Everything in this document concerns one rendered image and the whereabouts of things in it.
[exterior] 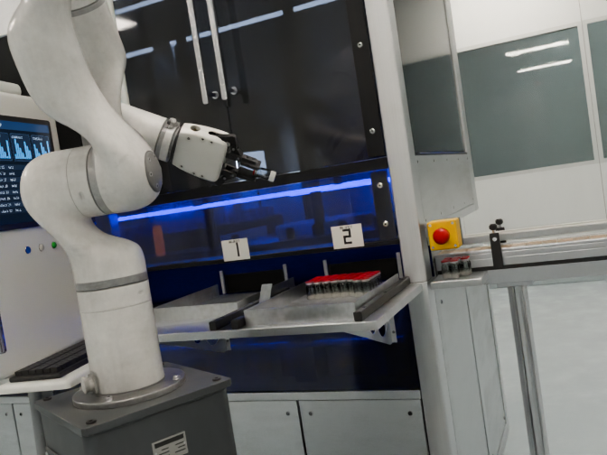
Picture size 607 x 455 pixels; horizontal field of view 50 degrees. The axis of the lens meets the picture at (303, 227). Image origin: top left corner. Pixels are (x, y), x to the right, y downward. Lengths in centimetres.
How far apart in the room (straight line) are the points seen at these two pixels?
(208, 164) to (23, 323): 79
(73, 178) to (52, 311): 93
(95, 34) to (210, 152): 30
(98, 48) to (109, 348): 53
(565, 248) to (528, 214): 452
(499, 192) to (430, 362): 462
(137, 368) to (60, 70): 48
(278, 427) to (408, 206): 74
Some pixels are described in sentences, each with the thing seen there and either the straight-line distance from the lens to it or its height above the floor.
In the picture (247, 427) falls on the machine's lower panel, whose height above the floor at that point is 50.
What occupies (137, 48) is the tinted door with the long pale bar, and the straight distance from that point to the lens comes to 205.
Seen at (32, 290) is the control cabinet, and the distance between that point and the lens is 193.
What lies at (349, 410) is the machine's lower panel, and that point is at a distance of 184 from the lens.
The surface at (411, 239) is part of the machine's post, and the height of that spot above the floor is 99.
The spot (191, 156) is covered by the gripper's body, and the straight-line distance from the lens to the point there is 133.
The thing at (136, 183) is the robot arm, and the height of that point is 121.
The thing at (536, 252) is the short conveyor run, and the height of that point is 91.
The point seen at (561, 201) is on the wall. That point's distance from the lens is 623.
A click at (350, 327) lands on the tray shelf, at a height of 87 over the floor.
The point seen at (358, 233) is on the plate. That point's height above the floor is 102.
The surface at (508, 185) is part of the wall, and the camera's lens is 625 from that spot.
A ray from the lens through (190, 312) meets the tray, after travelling 166.
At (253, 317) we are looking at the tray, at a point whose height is 90.
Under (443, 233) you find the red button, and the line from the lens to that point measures 162.
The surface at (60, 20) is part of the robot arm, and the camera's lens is 106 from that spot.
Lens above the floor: 115
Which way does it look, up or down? 3 degrees down
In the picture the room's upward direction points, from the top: 9 degrees counter-clockwise
